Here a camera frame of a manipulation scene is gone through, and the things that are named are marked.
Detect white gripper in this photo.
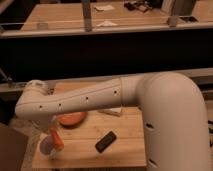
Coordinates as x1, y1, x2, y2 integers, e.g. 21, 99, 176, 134
33, 116, 57, 133

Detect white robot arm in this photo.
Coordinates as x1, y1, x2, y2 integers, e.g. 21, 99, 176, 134
15, 72, 212, 171

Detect white ceramic cup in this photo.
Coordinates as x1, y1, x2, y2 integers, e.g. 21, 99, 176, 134
39, 135, 60, 160

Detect orange bowl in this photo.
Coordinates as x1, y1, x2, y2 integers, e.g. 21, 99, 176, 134
57, 112, 87, 127

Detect wooden table board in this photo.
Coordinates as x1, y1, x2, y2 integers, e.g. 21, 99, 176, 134
31, 80, 148, 170

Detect black rectangular block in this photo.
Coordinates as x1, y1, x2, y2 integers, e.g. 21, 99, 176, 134
95, 131, 117, 153

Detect white paper on bench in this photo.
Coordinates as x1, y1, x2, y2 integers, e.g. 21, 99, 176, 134
94, 5, 115, 11

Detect black tools on bench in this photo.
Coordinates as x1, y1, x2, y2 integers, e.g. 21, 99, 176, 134
124, 0, 152, 13

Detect metal clamp on rail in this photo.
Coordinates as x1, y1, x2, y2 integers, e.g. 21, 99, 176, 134
0, 68, 26, 88

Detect metal post left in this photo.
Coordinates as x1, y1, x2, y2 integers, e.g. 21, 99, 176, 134
82, 0, 92, 32

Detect metal post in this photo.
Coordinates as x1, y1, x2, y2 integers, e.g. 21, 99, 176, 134
167, 0, 185, 27
82, 0, 92, 32

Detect metal post right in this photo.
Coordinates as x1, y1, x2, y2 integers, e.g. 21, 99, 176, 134
167, 0, 185, 27

